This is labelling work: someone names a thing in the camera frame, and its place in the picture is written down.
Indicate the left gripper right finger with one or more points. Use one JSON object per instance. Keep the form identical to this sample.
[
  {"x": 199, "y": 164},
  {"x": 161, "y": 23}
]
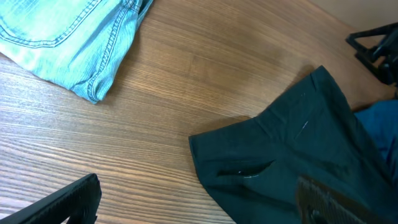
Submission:
[{"x": 319, "y": 204}]

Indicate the folded light blue jeans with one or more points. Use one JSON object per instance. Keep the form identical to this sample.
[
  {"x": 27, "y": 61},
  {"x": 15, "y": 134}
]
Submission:
[{"x": 77, "y": 44}]

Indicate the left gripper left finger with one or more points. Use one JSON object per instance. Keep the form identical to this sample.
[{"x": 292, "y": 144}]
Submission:
[{"x": 76, "y": 203}]

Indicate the black shorts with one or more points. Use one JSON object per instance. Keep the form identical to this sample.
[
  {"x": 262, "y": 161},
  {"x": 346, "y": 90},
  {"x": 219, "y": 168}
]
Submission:
[{"x": 251, "y": 168}]

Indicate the blue short-sleeve shirt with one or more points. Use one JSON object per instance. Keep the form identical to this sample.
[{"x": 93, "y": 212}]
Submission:
[{"x": 380, "y": 121}]

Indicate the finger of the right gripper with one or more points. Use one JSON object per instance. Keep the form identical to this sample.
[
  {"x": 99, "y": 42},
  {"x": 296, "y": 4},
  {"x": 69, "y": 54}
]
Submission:
[{"x": 381, "y": 59}]

